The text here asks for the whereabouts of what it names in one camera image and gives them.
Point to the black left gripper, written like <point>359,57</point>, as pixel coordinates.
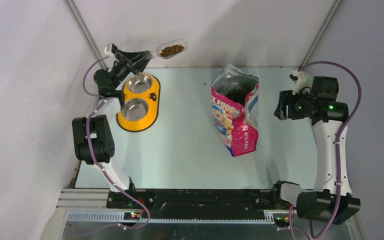
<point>135,61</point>

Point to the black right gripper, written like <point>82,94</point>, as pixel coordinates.
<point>286,97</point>

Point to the clear plastic scoop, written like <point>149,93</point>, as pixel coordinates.
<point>155,53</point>

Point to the pink blue pet food bag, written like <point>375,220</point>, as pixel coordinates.
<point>234,105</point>

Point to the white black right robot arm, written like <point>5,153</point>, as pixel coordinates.
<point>328,159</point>

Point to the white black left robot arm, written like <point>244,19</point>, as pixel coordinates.
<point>93,140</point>

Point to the yellow double pet bowl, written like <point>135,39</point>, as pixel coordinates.
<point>141,98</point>

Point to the brown kibble in scoop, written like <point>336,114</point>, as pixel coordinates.
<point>172,50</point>

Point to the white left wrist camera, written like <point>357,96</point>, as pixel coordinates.
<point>108,50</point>

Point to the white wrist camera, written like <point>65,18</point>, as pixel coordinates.
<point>108,50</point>
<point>302,79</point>

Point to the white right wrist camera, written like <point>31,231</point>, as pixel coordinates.
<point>302,79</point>

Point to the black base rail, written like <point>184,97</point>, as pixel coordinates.
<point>200,204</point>

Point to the aluminium frame rail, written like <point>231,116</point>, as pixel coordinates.
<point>90,204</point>

